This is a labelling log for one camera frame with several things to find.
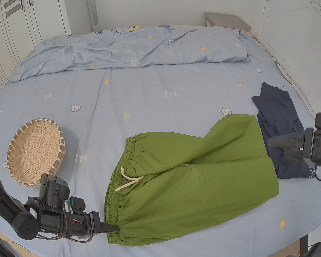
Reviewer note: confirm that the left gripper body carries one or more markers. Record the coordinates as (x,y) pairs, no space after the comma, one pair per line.
(80,225)

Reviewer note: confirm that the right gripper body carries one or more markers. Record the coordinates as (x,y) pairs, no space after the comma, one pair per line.
(319,151)

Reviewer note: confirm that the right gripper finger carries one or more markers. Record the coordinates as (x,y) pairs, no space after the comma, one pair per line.
(289,141)
(295,154)

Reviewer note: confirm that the green shorts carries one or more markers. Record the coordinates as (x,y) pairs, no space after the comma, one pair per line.
(190,183)

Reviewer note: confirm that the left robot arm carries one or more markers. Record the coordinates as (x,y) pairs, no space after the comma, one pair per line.
(53,191)

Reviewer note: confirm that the dark blue garment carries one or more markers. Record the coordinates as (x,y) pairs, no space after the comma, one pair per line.
(277,108)

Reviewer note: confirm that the round woven basket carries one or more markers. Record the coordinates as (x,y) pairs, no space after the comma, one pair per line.
(32,148)

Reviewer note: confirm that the bed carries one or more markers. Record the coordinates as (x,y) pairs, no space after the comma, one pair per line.
(163,103)

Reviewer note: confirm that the grey bedside table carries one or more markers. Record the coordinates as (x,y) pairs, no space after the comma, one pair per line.
(224,20)

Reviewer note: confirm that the pale blue quilt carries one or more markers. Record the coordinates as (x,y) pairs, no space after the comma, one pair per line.
(123,52)

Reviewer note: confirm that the white wardrobe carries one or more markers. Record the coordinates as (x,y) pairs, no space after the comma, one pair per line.
(16,23)

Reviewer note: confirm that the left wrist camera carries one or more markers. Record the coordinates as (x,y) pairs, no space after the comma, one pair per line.
(79,203)

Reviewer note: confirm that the white wall pipe casing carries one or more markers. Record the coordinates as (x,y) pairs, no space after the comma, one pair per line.
(92,4)

